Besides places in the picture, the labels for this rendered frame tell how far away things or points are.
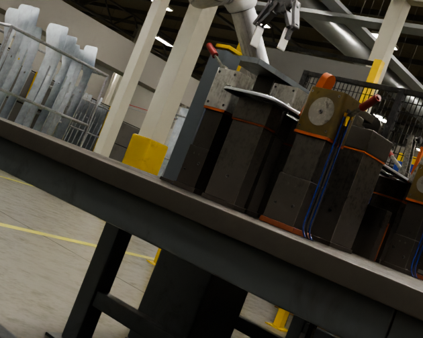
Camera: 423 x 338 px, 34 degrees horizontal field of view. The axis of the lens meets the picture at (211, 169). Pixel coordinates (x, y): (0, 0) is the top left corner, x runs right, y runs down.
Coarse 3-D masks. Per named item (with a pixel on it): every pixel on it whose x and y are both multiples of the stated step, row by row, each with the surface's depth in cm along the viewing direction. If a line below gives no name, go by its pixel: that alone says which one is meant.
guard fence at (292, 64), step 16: (272, 48) 538; (288, 48) 527; (304, 48) 518; (272, 64) 534; (288, 64) 525; (304, 64) 516; (320, 64) 508; (336, 64) 500; (352, 64) 492; (368, 64) 484; (384, 64) 480; (368, 80) 478; (352, 96) 485; (368, 96) 475
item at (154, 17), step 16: (160, 0) 920; (160, 16) 927; (144, 32) 922; (144, 48) 921; (128, 64) 925; (144, 64) 929; (128, 80) 917; (128, 96) 922; (112, 112) 920; (112, 128) 916; (96, 144) 923; (112, 144) 924
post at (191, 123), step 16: (208, 64) 212; (224, 64) 209; (208, 80) 210; (192, 112) 211; (192, 128) 209; (176, 144) 212; (192, 144) 208; (176, 160) 210; (160, 176) 212; (176, 176) 208
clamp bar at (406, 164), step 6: (408, 138) 270; (414, 138) 269; (420, 138) 268; (408, 144) 269; (414, 144) 271; (408, 150) 269; (408, 156) 268; (402, 162) 269; (408, 162) 270; (408, 168) 270; (408, 174) 269
